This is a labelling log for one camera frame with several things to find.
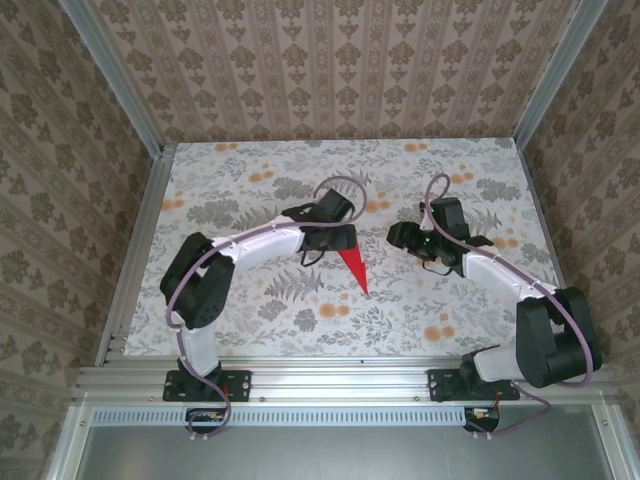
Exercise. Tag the red square paper sheet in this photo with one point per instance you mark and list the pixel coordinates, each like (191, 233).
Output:
(356, 265)

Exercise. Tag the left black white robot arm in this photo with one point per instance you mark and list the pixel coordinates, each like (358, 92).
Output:
(200, 285)

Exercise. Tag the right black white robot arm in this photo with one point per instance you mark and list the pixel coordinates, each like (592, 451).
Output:
(555, 340)

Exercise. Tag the grey sheet metal panel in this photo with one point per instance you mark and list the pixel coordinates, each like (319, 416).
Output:
(340, 450)

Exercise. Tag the floral patterned table cover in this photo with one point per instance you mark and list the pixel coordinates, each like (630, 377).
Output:
(300, 165)

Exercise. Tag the black connector board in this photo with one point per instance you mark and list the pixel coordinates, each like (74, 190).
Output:
(205, 425)
(482, 422)

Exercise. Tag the aluminium side rail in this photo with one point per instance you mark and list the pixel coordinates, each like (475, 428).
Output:
(546, 225)
(146, 210)

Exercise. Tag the long aluminium mounting rail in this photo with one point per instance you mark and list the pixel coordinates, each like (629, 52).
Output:
(340, 380)

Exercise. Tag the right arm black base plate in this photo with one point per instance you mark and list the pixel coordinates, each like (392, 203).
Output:
(437, 385)

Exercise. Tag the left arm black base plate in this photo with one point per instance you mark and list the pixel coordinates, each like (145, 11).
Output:
(240, 385)

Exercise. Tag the aluminium frame post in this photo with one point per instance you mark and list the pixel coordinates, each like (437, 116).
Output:
(557, 70)
(121, 80)

